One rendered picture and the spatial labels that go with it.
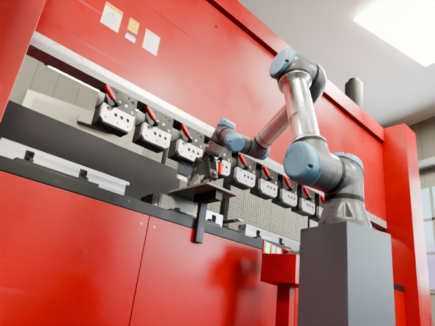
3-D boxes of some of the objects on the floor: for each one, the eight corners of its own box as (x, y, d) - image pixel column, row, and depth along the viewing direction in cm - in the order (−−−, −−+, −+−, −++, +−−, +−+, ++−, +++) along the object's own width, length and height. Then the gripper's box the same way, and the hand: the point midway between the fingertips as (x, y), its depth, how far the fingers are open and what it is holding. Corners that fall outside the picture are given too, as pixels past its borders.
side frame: (428, 421, 254) (404, 123, 339) (318, 392, 314) (322, 144, 399) (441, 418, 269) (415, 133, 355) (334, 391, 329) (334, 152, 414)
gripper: (219, 151, 175) (199, 189, 180) (197, 142, 169) (177, 182, 173) (226, 158, 168) (205, 198, 173) (204, 149, 162) (182, 191, 166)
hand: (194, 191), depth 170 cm, fingers open, 5 cm apart
